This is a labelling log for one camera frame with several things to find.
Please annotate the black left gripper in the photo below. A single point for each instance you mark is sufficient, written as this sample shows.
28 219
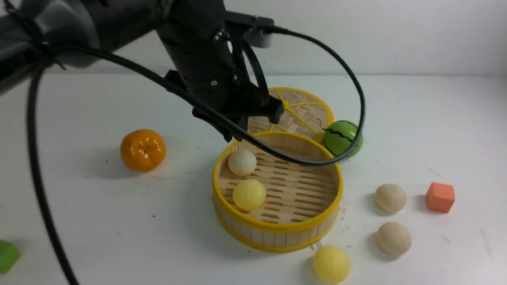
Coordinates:
239 106

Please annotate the white bun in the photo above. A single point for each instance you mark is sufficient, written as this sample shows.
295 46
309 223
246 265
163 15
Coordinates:
390 198
242 163
394 239

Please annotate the yellow bun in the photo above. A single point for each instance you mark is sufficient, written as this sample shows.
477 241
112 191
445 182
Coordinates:
249 194
331 264

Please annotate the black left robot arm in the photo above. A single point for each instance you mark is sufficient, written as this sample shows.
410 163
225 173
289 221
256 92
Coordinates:
216 70

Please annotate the woven bamboo steamer lid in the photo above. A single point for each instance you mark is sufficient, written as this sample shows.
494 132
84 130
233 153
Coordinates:
304 114

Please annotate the bamboo steamer tray yellow rim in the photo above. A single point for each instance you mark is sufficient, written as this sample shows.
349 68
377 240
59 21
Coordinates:
300 207

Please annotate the orange toy tangerine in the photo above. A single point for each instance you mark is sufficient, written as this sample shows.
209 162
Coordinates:
142 150

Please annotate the green toy watermelon ball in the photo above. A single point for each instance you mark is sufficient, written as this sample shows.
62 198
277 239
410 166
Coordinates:
339 136

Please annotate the orange cube block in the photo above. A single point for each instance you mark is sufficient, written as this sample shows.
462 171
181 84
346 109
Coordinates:
440 197

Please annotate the green block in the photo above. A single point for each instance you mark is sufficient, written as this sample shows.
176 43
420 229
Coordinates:
9 255

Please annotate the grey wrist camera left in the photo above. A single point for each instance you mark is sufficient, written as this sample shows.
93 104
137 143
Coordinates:
251 28

